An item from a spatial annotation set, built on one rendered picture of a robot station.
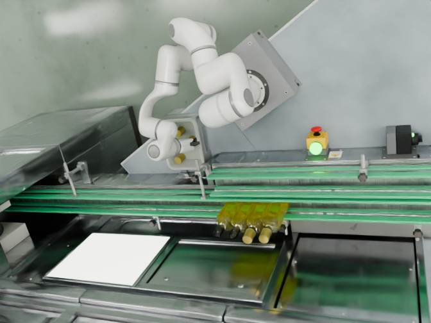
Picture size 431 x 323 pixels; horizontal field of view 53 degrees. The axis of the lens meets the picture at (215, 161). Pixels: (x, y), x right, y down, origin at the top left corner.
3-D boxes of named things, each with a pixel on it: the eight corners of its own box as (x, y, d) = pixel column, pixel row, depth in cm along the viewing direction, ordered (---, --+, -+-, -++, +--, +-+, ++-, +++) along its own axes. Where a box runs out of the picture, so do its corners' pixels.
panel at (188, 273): (93, 236, 198) (42, 284, 169) (92, 230, 197) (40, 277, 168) (286, 247, 163) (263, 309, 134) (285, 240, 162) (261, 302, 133)
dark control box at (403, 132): (387, 145, 157) (386, 154, 150) (386, 125, 154) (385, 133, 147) (411, 145, 154) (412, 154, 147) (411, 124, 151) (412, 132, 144)
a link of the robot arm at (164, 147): (148, 118, 152) (172, 124, 149) (163, 116, 162) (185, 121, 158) (143, 159, 156) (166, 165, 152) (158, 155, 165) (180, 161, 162)
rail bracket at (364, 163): (358, 165, 151) (356, 182, 139) (357, 145, 148) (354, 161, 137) (371, 165, 149) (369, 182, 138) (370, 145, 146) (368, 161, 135)
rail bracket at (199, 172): (207, 190, 176) (195, 204, 166) (199, 152, 170) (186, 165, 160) (214, 190, 175) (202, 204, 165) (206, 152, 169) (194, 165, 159)
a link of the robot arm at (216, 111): (211, 95, 144) (189, 107, 131) (244, 79, 137) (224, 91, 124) (224, 120, 146) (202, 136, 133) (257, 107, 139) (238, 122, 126)
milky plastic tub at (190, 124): (177, 162, 192) (168, 170, 185) (165, 114, 184) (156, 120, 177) (212, 161, 185) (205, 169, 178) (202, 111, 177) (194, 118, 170)
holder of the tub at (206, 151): (180, 172, 194) (172, 179, 188) (167, 114, 184) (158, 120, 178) (215, 172, 188) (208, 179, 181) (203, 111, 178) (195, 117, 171)
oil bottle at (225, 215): (234, 204, 175) (215, 232, 157) (231, 191, 173) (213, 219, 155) (247, 204, 173) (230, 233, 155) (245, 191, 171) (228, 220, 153)
